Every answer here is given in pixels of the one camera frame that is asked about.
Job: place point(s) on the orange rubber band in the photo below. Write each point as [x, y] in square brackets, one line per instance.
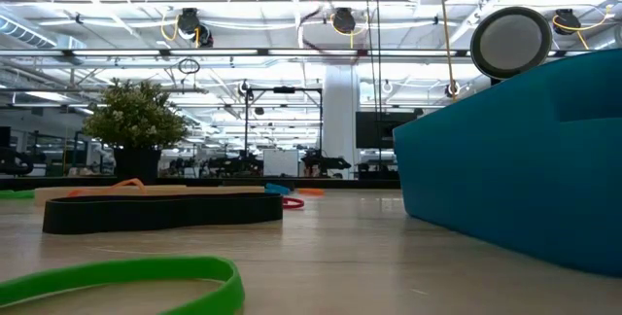
[130, 182]
[311, 192]

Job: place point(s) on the wide black rubber band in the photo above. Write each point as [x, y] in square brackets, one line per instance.
[160, 215]

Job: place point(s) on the large green rubber band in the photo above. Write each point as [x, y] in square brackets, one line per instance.
[228, 286]

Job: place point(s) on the black background robot arm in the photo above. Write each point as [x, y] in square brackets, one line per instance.
[323, 163]

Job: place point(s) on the large blue rubber band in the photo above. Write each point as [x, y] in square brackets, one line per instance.
[277, 189]

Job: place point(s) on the blue plastic bin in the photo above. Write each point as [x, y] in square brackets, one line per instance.
[510, 169]

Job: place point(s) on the small green rubber band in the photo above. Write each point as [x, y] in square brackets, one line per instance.
[17, 194]

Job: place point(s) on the black desk lamp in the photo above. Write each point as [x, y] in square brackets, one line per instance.
[510, 43]

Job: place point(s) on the black monitor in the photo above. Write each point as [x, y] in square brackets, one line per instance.
[376, 130]

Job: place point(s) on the whiteboard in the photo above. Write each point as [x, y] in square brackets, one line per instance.
[281, 163]

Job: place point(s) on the potted green plant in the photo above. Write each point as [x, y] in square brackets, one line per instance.
[136, 120]

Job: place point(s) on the black background frame stand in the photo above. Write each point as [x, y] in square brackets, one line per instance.
[246, 120]

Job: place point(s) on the black table frame rail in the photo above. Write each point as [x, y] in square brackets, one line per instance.
[340, 184]

